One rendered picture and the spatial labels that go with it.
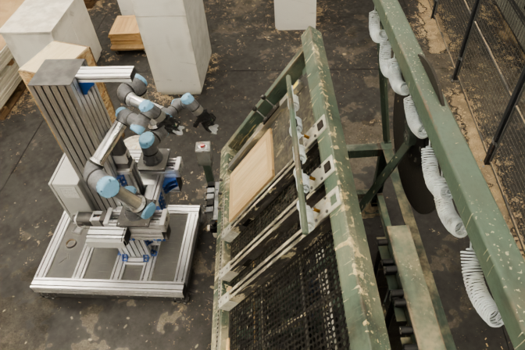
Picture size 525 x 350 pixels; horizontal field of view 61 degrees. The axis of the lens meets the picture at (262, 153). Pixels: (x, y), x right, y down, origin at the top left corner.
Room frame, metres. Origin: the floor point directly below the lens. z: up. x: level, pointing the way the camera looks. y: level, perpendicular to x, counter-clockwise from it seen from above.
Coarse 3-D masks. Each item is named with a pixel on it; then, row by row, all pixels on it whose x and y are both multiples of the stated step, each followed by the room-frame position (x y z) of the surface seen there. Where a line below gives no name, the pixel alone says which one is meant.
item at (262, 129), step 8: (296, 88) 2.29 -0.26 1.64; (280, 104) 2.31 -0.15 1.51; (280, 112) 2.30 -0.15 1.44; (272, 120) 2.30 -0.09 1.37; (264, 128) 2.30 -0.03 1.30; (256, 136) 2.31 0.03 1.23; (248, 144) 2.31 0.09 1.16; (240, 152) 2.33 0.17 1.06; (232, 160) 2.35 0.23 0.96; (240, 160) 2.31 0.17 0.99; (232, 168) 2.31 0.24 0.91
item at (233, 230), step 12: (324, 120) 1.67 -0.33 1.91; (312, 132) 1.68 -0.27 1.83; (312, 144) 1.65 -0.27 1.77; (312, 156) 1.64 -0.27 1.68; (288, 168) 1.67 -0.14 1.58; (276, 180) 1.67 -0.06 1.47; (288, 180) 1.65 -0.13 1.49; (264, 192) 1.69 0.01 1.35; (276, 192) 1.65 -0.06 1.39; (252, 204) 1.69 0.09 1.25; (264, 204) 1.66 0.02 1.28; (240, 216) 1.70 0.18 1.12; (252, 216) 1.66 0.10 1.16; (228, 228) 1.70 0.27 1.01; (240, 228) 1.66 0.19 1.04; (228, 240) 1.67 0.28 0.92
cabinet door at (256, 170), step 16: (256, 144) 2.25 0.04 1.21; (272, 144) 2.10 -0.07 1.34; (256, 160) 2.10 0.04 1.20; (272, 160) 1.95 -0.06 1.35; (240, 176) 2.14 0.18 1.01; (256, 176) 1.96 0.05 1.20; (272, 176) 1.82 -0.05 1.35; (240, 192) 1.98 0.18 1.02; (256, 192) 1.82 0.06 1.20; (240, 208) 1.84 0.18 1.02
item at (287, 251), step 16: (304, 192) 1.21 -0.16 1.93; (336, 192) 1.21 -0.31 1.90; (320, 208) 1.21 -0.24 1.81; (336, 208) 1.15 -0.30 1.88; (320, 224) 1.17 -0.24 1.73; (288, 240) 1.23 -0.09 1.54; (304, 240) 1.17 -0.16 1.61; (272, 256) 1.22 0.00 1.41; (288, 256) 1.17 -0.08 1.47; (256, 272) 1.22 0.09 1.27; (272, 272) 1.18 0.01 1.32; (240, 288) 1.20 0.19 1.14; (256, 288) 1.18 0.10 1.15; (224, 304) 1.19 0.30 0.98
